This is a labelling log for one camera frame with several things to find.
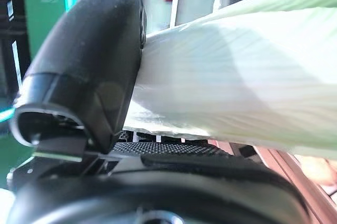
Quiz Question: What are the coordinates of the green panel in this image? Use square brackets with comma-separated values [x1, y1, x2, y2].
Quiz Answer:
[22, 0, 80, 59]

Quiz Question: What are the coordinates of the wooden slatted crate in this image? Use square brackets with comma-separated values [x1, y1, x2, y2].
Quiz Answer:
[210, 139, 337, 224]

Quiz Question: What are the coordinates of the napa cabbage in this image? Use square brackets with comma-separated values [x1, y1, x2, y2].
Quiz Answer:
[125, 0, 337, 162]

